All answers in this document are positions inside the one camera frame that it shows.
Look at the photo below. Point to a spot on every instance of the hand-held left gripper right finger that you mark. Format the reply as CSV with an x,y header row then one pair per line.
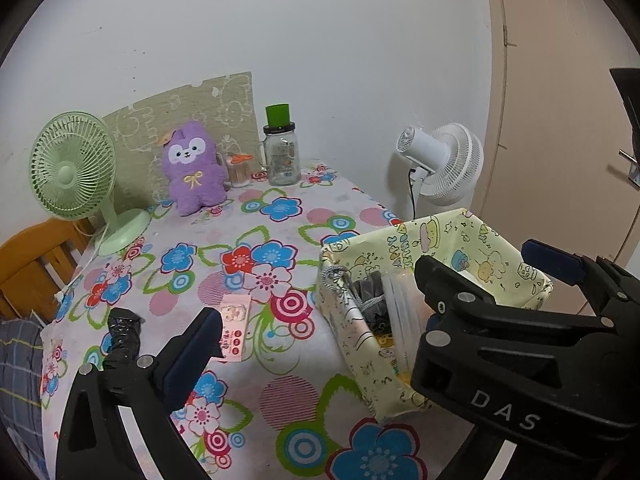
x,y
475,460

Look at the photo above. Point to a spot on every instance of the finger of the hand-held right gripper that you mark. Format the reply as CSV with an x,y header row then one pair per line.
x,y
440,285
550,260

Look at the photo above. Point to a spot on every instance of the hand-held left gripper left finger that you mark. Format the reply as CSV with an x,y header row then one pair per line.
x,y
192,355

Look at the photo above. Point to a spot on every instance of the pink cartoon packet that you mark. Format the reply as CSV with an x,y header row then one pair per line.
x,y
234,330

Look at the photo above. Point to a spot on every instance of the yellow cartoon storage box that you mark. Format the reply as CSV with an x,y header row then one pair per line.
x,y
370,375

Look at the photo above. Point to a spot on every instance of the black ribbed object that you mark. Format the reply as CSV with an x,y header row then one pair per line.
x,y
122,332

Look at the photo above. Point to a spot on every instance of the white standing fan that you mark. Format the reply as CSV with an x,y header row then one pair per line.
x,y
450,165

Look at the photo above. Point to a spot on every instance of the floral tablecloth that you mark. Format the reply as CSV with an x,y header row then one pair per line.
x,y
215,230

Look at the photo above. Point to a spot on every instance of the beige door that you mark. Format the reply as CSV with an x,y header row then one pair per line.
x,y
550,110

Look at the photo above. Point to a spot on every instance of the grey plaid bedding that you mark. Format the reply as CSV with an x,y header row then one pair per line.
x,y
20,360

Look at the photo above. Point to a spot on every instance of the purple plush toy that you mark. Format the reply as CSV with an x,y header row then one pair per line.
x,y
192,180

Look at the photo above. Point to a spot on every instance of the wooden chair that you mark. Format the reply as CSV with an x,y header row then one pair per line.
x,y
30,270

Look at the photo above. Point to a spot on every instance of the small cotton swab jar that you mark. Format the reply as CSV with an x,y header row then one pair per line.
x,y
239,175

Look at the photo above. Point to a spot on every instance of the dark object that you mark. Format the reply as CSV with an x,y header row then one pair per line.
x,y
627,90

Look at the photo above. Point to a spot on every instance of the glass jar with green lid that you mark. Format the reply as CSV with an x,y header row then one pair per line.
x,y
282,160

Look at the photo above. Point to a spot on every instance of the green desk fan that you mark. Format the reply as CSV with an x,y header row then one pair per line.
x,y
70,175

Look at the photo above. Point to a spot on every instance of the beige patterned cushion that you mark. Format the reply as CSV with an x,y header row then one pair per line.
x,y
145,120

